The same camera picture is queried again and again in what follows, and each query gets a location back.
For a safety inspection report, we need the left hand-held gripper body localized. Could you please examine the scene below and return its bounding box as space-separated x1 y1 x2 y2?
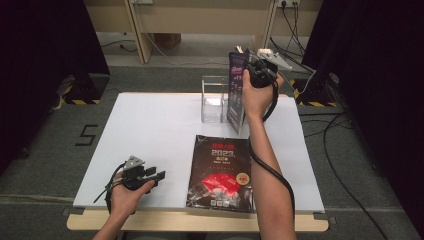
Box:
121 155 155 192

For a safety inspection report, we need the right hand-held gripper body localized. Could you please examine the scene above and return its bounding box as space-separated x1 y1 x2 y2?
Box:
246 49 293 89

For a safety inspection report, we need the purple magazine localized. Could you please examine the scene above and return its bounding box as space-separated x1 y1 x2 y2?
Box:
226 50 250 135

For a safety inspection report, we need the clear acrylic book stand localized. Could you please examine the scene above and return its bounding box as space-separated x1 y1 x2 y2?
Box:
200 75 231 124

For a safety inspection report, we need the black magazine red print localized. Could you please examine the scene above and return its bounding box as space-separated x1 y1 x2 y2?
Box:
185 134 256 214

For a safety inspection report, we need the person's right hand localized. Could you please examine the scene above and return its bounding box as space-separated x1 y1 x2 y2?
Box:
241 69 285 122

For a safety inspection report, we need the person's left hand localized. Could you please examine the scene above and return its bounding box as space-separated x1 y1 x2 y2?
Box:
109 181 156 217

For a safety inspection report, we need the black stand base striped tape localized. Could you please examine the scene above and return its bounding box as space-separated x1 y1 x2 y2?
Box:
63 73 111 105
293 78 338 108

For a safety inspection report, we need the beige wooden desk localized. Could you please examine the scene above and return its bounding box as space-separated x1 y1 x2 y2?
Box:
83 0 324 64

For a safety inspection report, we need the black curtain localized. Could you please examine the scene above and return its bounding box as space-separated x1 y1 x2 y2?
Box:
301 0 424 231
0 0 112 176

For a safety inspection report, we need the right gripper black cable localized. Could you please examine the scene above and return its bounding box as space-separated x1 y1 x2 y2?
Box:
248 81 296 218

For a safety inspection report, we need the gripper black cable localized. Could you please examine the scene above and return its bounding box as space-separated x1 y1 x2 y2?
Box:
93 162 127 214
248 81 296 218

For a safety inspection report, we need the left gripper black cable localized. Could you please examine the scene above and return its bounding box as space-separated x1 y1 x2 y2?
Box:
93 162 127 214

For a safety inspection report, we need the black cable bundle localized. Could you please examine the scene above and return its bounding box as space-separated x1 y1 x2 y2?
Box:
269 3 316 74

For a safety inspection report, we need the white wall socket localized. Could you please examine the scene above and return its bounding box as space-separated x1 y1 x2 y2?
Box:
277 0 302 9

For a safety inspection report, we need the long black floor cable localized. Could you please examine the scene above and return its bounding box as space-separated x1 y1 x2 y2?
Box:
299 111 391 240

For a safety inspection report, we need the thin black floor cable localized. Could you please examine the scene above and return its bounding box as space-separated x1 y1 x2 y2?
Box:
100 39 138 53

